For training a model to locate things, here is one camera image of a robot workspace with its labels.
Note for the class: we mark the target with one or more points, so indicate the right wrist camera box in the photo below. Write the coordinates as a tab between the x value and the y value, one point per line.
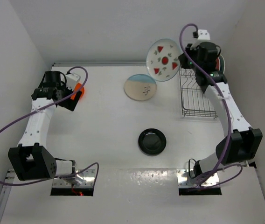
202	36

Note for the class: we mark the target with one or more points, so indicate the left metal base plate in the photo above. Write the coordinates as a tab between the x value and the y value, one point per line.
83	180

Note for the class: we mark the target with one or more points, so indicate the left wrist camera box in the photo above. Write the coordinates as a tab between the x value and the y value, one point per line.
72	80

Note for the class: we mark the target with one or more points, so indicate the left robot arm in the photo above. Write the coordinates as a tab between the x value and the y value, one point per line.
30	159

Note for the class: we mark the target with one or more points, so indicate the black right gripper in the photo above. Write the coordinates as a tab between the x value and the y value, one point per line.
184	64

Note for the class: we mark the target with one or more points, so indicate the beige blue leaf plate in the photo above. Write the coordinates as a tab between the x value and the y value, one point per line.
140	87

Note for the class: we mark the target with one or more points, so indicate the metal base plate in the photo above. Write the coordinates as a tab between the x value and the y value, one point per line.
186	179
83	180

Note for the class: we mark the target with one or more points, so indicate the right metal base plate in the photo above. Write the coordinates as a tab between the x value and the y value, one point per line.
186	179

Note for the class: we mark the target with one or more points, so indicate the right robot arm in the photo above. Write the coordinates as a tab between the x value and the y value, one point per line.
241	140

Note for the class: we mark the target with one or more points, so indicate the black plate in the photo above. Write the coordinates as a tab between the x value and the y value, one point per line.
152	142

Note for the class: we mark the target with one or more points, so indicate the wire dish rack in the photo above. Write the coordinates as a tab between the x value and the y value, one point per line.
194	104

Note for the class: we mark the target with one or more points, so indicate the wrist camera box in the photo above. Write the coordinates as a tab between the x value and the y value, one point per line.
202	36
72	80

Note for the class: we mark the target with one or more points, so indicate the red teal floral plate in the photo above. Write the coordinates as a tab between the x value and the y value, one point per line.
222	63
218	64

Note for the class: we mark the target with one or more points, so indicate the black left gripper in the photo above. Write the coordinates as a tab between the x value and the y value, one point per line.
69	103

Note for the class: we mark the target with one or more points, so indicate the orange plate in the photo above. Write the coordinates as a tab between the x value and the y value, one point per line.
79	87

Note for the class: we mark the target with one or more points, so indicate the white watermelon pattern plate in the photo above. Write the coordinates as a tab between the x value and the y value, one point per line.
162	60

